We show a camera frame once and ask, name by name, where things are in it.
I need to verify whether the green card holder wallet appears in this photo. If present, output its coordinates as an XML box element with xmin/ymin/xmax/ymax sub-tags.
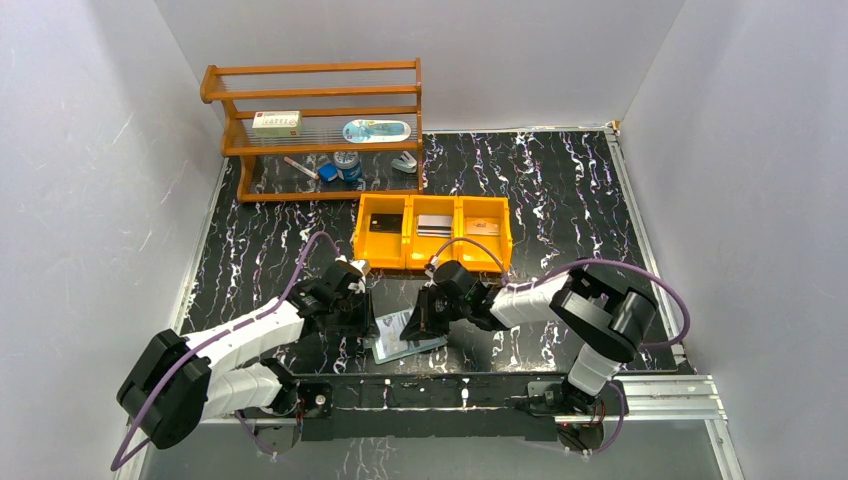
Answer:
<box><xmin>365</xmin><ymin>308</ymin><xmax>447</xmax><ymax>364</ymax></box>

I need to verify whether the yellow three-compartment bin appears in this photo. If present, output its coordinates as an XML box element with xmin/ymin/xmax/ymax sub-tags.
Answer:
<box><xmin>353</xmin><ymin>194</ymin><xmax>513</xmax><ymax>272</ymax></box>

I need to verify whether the orange wooden shelf rack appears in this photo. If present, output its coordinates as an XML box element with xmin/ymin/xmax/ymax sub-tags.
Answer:
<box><xmin>200</xmin><ymin>59</ymin><xmax>424</xmax><ymax>203</ymax></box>

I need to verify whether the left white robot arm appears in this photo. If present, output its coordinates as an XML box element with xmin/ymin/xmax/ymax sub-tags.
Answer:
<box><xmin>116</xmin><ymin>257</ymin><xmax>378</xmax><ymax>449</ymax></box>

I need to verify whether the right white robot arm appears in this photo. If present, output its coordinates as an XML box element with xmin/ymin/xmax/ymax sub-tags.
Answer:
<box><xmin>400</xmin><ymin>259</ymin><xmax>657</xmax><ymax>400</ymax></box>

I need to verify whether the bronze card in bin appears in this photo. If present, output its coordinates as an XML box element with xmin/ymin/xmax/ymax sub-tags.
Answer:
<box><xmin>465</xmin><ymin>217</ymin><xmax>501</xmax><ymax>237</ymax></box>

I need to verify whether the black VIP card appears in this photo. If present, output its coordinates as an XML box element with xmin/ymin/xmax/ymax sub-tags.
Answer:
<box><xmin>368</xmin><ymin>213</ymin><xmax>404</xmax><ymax>234</ymax></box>

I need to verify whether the small blue block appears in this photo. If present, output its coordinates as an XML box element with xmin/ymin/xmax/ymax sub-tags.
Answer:
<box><xmin>317</xmin><ymin>163</ymin><xmax>338</xmax><ymax>183</ymax></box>

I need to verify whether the blue white jar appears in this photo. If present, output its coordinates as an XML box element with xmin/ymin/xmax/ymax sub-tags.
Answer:
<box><xmin>333</xmin><ymin>151</ymin><xmax>362</xmax><ymax>183</ymax></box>

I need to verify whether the white marker pen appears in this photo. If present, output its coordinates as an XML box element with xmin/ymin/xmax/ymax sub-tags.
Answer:
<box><xmin>283</xmin><ymin>156</ymin><xmax>320</xmax><ymax>179</ymax></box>

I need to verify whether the blue blister pack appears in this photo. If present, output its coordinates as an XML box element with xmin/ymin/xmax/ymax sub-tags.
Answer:
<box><xmin>342</xmin><ymin>119</ymin><xmax>412</xmax><ymax>144</ymax></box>

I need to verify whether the white red box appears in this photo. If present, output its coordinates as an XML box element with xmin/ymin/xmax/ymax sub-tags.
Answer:
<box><xmin>252</xmin><ymin>111</ymin><xmax>302</xmax><ymax>138</ymax></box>

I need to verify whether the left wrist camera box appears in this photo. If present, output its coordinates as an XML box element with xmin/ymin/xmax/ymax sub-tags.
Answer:
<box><xmin>345</xmin><ymin>260</ymin><xmax>371</xmax><ymax>281</ymax></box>

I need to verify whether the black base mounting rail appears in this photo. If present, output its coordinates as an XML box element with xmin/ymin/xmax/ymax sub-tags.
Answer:
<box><xmin>244</xmin><ymin>372</ymin><xmax>630</xmax><ymax>444</ymax></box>

